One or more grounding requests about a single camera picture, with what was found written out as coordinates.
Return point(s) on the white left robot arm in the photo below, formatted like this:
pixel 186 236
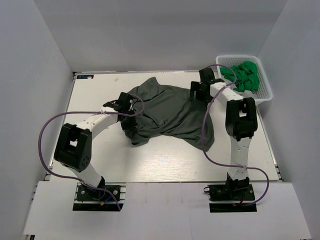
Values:
pixel 74 145

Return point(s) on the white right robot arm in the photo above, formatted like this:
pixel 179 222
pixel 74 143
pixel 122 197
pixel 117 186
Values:
pixel 240 122

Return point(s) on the blue label sticker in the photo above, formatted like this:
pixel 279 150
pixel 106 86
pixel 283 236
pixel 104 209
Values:
pixel 85 76

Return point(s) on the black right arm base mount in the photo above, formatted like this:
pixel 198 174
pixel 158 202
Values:
pixel 223 201

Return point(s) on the light grey t-shirt in basket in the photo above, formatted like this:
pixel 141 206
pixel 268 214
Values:
pixel 248 93

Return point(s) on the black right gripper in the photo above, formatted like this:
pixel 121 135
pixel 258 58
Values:
pixel 195 86

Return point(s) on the white plastic mesh basket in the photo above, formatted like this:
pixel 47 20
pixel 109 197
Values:
pixel 264 92

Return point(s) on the dark grey t-shirt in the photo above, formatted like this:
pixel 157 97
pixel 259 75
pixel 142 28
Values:
pixel 168 111

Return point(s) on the green t-shirt in basket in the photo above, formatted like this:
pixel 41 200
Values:
pixel 247 78

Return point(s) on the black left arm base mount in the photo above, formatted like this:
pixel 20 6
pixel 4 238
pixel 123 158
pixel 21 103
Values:
pixel 89 200

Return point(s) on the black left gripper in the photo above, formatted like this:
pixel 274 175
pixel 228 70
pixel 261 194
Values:
pixel 131 127

